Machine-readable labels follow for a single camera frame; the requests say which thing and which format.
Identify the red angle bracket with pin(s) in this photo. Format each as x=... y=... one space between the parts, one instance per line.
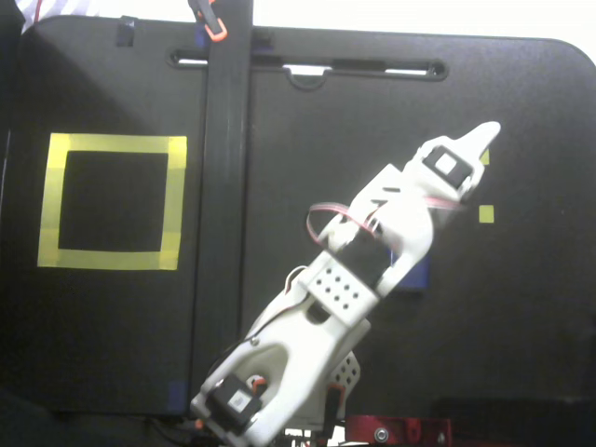
x=363 y=426

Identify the long black flat strip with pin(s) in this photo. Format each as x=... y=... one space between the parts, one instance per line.
x=226 y=186

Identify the yellow tape square outline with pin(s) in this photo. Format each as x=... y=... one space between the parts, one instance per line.
x=112 y=142

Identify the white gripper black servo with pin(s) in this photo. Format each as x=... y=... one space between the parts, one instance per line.
x=448 y=165

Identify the white striped cloth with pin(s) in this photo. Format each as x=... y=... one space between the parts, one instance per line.
x=70 y=5

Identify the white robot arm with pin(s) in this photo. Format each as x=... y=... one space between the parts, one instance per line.
x=302 y=354

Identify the dark blue tape piece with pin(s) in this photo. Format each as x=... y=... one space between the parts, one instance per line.
x=177 y=396
x=125 y=35

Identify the blue white charger block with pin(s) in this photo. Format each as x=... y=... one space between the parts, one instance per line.
x=416 y=277

